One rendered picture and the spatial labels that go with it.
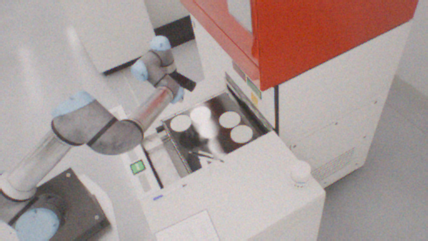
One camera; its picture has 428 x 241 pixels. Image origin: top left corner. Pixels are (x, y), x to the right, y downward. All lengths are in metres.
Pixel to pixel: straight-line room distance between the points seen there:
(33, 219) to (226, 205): 0.64
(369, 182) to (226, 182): 1.37
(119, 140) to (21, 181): 0.35
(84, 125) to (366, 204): 1.87
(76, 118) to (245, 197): 0.66
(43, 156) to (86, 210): 0.42
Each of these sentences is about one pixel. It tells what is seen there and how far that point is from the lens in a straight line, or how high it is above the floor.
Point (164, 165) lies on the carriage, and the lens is 1.57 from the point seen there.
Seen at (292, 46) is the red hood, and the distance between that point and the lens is 1.23.
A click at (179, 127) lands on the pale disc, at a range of 1.65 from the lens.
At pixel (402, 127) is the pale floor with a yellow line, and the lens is 2.87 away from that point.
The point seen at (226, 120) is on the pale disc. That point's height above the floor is 0.90.
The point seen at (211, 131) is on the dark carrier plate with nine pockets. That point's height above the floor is 0.90.
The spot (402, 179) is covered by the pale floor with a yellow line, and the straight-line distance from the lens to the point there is 2.61.
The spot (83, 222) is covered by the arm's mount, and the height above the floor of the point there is 0.91.
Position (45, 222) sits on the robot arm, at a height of 1.14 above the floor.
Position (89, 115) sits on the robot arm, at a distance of 1.05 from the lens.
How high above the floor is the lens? 2.14
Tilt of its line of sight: 49 degrees down
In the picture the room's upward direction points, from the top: 10 degrees counter-clockwise
